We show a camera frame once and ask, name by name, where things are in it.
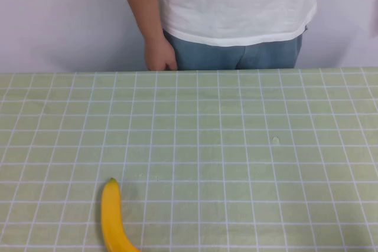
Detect person's right hand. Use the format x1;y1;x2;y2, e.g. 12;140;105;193
144;31;178;71

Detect yellow banana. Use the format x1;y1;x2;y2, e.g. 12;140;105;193
100;177;142;252

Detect person's right forearm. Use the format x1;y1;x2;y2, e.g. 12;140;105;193
114;0;165;41

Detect blue jeans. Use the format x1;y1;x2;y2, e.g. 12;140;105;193
162;29;304;71

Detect white t-shirt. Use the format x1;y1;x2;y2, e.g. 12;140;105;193
157;0;318;47

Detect green checked tablecloth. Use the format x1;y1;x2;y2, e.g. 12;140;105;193
0;67;378;252

